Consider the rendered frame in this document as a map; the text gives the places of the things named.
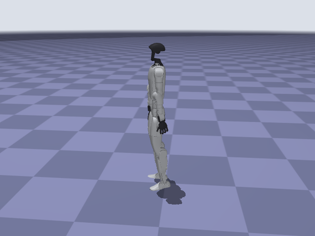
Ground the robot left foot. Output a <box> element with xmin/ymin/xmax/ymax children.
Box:
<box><xmin>150</xmin><ymin>180</ymin><xmax>171</xmax><ymax>191</ymax></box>

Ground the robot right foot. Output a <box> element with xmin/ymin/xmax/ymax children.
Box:
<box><xmin>148</xmin><ymin>173</ymin><xmax>168</xmax><ymax>179</ymax></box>

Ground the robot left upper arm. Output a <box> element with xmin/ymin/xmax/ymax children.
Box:
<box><xmin>152</xmin><ymin>68</ymin><xmax>164</xmax><ymax>100</ymax></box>

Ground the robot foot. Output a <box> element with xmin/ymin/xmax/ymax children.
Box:
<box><xmin>148</xmin><ymin>173</ymin><xmax>168</xmax><ymax>179</ymax></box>
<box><xmin>150</xmin><ymin>180</ymin><xmax>171</xmax><ymax>191</ymax></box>

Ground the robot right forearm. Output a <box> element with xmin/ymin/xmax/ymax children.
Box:
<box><xmin>148</xmin><ymin>92</ymin><xmax>154</xmax><ymax>107</ymax></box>

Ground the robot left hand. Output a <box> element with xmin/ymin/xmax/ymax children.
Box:
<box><xmin>157</xmin><ymin>116</ymin><xmax>168</xmax><ymax>134</ymax></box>

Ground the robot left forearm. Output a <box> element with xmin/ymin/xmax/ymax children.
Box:
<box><xmin>155</xmin><ymin>93</ymin><xmax>165</xmax><ymax>121</ymax></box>

